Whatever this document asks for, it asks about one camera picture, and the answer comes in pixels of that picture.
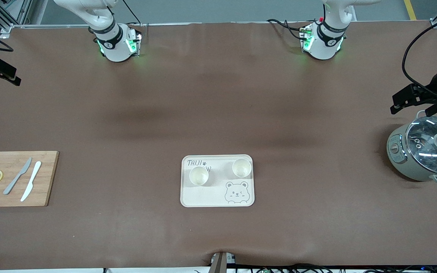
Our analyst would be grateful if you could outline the black base cable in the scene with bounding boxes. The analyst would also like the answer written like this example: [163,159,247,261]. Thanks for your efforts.
[267,18,306,41]
[122,0,145,27]

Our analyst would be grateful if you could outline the glass pot lid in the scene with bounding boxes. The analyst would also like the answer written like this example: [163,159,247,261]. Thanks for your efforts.
[406,116,437,176]

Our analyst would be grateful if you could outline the grey-green electric cooking pot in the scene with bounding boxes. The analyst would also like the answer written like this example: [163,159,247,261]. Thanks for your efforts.
[387,112,437,186]

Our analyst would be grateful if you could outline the white IKEA cup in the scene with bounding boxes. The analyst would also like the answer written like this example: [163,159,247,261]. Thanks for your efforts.
[189,166,209,186]
[232,158,252,179]

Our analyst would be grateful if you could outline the cream bear print tray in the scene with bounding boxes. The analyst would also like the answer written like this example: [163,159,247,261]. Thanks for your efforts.
[181,154,255,208]

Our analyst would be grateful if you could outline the grey plastic knife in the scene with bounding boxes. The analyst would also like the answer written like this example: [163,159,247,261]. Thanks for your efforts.
[3,157,33,195]

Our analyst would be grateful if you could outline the black left base cable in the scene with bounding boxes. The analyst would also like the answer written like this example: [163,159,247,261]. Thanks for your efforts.
[267,18,306,41]

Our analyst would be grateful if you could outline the brown table cover mat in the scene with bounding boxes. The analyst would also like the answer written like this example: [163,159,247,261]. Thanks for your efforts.
[0,21,437,270]

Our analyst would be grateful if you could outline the white plastic knife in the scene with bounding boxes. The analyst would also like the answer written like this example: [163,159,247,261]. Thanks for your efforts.
[20,161,42,202]

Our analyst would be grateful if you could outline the black right base cable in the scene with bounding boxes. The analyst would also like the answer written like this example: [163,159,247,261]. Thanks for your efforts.
[122,0,145,27]

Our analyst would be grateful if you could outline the bamboo cutting board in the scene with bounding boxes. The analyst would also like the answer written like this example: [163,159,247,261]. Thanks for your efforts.
[0,151,59,207]

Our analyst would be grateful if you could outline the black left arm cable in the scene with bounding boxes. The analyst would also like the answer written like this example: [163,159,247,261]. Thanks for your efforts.
[402,21,437,95]

